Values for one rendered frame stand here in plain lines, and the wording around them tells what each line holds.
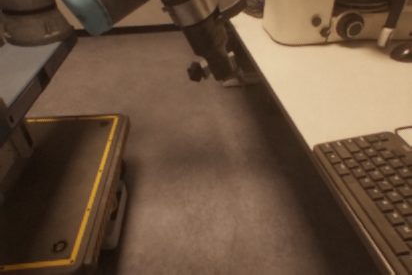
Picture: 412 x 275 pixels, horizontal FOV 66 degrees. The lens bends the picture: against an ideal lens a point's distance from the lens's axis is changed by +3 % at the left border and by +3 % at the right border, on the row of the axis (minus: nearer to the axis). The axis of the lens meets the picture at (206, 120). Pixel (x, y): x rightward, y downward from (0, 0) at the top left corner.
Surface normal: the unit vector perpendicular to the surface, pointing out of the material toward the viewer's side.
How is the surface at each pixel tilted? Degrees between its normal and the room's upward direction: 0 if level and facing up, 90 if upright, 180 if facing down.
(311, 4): 90
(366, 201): 5
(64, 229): 0
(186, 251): 0
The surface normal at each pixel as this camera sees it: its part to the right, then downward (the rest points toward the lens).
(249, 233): -0.02, -0.80
